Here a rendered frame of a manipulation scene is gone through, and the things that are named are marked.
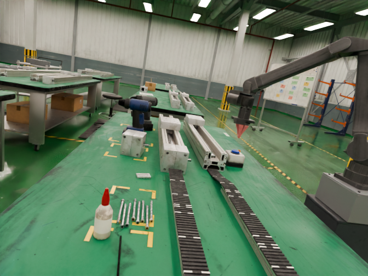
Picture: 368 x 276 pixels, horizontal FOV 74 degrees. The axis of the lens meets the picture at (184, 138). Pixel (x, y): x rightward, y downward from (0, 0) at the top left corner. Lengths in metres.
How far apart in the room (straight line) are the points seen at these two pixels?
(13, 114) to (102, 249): 3.32
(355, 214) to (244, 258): 0.52
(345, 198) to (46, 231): 0.93
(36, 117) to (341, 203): 2.99
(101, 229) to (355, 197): 0.81
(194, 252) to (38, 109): 2.87
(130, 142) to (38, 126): 2.28
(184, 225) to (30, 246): 0.32
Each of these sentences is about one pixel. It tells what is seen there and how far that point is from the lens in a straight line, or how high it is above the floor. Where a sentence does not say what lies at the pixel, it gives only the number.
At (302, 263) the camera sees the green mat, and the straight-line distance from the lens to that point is 0.72.
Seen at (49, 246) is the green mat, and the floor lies 0.78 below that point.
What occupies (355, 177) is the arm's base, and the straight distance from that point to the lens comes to 1.10.
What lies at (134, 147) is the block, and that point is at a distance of 1.10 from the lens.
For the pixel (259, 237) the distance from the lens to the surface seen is 0.67.
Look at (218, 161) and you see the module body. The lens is 1.11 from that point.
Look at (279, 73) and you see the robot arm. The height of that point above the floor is 1.24.
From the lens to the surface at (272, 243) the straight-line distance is 0.68.
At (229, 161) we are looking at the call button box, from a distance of 1.21.
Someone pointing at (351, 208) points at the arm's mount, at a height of 0.83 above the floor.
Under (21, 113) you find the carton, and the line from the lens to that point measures 3.74.
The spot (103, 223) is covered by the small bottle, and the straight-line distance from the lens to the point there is 0.59.
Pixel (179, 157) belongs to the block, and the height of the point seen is 0.85.
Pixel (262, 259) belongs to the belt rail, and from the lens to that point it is 0.65.
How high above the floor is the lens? 1.16
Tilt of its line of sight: 14 degrees down
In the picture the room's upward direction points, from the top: 10 degrees clockwise
